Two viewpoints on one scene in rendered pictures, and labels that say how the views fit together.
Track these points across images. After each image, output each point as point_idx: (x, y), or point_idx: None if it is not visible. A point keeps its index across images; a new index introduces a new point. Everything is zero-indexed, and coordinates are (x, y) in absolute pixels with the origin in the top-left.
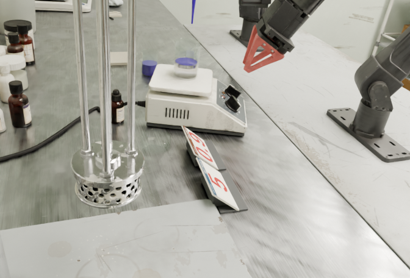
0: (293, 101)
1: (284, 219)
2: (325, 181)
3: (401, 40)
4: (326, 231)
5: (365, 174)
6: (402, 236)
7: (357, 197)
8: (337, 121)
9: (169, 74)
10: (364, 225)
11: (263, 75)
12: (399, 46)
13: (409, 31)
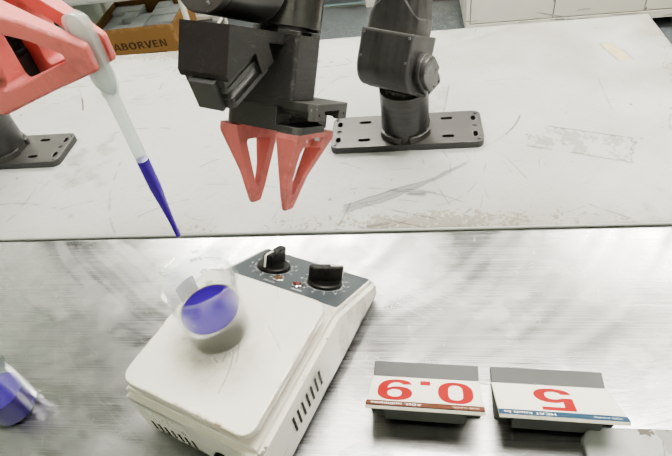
0: (278, 179)
1: (622, 328)
2: (524, 233)
3: None
4: (646, 282)
5: (508, 178)
6: (648, 202)
7: (565, 212)
8: (365, 150)
9: (200, 366)
10: (628, 231)
11: (162, 184)
12: None
13: None
